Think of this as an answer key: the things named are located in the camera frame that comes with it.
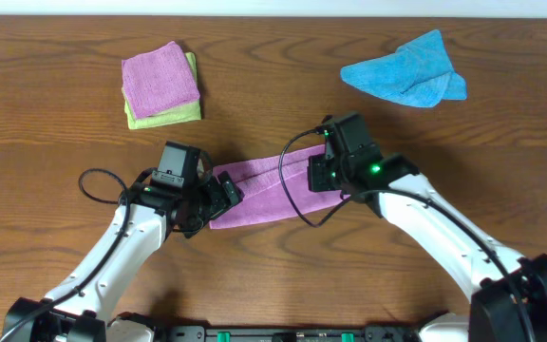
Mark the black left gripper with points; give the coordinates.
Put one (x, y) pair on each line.
(219, 197)

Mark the purple microfiber cloth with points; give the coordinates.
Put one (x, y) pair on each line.
(267, 198)

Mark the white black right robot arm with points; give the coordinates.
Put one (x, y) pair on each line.
(507, 291)

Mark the folded purple cloth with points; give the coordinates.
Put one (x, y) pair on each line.
(159, 80)

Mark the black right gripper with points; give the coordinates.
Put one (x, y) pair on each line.
(321, 174)

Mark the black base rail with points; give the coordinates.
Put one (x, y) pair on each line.
(203, 331)

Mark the blue microfiber cloth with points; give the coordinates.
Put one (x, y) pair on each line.
(418, 74)

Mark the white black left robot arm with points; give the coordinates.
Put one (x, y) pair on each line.
(81, 307)

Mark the folded green cloth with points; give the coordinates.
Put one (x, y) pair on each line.
(187, 113)

